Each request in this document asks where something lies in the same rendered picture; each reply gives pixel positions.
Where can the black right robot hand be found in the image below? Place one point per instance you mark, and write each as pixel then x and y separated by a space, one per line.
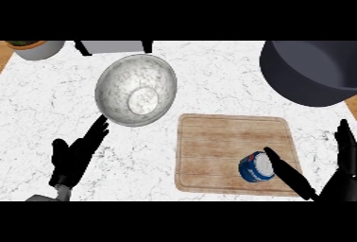
pixel 341 182

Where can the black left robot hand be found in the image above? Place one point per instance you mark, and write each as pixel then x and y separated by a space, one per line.
pixel 77 157

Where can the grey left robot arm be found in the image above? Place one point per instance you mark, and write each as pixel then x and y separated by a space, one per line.
pixel 50 194

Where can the blue can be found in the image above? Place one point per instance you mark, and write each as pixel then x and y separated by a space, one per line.
pixel 252 168

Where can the wooden cutting board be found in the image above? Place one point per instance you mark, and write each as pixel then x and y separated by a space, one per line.
pixel 214 151

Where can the grey plant pot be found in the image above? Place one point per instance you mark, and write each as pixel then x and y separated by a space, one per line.
pixel 37 48

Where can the dark grey pot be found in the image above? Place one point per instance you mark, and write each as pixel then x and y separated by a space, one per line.
pixel 311 71

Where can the silver metal bowl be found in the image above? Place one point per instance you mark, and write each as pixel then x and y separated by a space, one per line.
pixel 136 89

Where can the grey appliance with black legs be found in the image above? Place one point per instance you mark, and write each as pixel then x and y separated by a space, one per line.
pixel 114 46

